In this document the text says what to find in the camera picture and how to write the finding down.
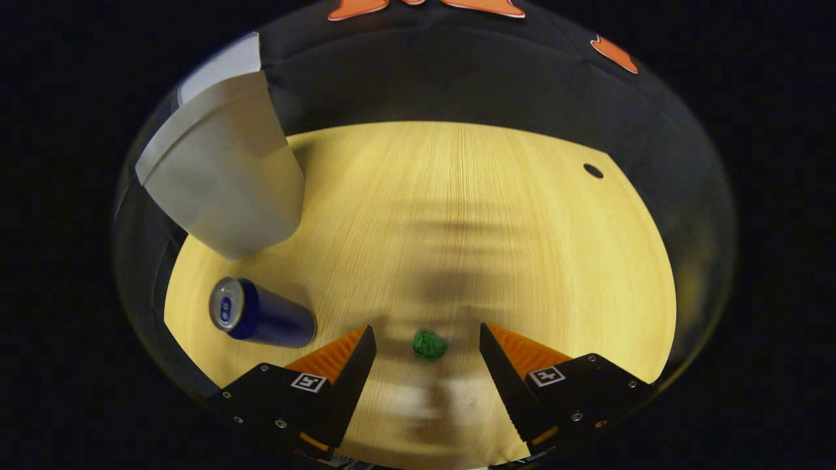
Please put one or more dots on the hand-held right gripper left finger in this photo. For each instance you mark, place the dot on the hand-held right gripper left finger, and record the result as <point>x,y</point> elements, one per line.
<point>349,378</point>

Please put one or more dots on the blue pop can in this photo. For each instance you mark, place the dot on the blue pop can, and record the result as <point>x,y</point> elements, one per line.
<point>274,316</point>

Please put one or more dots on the black round desk grommet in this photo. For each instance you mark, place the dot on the black round desk grommet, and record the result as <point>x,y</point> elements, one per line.
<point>593,171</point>

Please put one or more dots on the black backdrop cloth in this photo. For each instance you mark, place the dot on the black backdrop cloth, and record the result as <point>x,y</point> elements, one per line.
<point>444,78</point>

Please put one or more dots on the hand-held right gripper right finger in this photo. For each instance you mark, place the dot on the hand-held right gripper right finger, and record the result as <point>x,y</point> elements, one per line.
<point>506,382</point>

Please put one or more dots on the green paper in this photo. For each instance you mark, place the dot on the green paper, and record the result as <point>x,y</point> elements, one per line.
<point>430,344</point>

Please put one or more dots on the white desktop garbage bin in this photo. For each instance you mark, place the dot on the white desktop garbage bin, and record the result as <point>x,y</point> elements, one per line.
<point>228,189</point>

